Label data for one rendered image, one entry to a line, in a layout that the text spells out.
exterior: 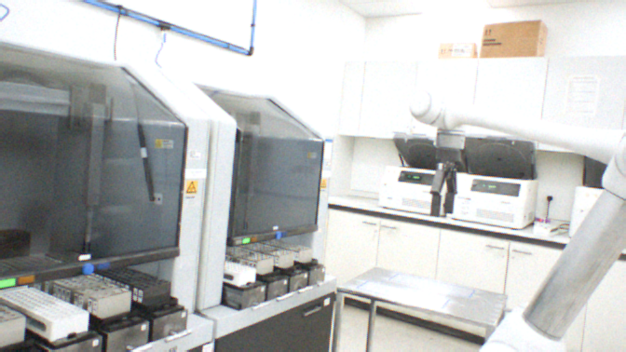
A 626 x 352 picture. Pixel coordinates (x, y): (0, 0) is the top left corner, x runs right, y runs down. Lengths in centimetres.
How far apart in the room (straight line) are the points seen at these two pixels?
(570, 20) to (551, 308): 345
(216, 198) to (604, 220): 120
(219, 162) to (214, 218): 20
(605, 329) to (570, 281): 256
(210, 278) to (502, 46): 315
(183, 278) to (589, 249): 123
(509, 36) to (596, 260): 315
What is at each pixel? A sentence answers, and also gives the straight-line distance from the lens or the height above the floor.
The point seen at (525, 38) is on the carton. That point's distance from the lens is 425.
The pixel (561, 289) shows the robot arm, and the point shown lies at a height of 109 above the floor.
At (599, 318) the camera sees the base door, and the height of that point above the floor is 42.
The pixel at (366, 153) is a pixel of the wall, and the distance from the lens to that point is 489.
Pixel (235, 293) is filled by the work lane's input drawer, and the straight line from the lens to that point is 191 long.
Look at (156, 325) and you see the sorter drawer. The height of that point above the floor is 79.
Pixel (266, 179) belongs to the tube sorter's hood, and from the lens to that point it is 199.
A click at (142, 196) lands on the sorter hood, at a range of 157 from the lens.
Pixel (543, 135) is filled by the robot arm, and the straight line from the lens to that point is 147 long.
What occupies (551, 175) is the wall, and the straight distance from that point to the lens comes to 440.
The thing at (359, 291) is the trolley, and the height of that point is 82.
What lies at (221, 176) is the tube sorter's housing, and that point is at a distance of 180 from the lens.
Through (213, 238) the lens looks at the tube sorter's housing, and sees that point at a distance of 183.
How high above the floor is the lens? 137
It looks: 3 degrees down
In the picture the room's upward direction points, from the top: 5 degrees clockwise
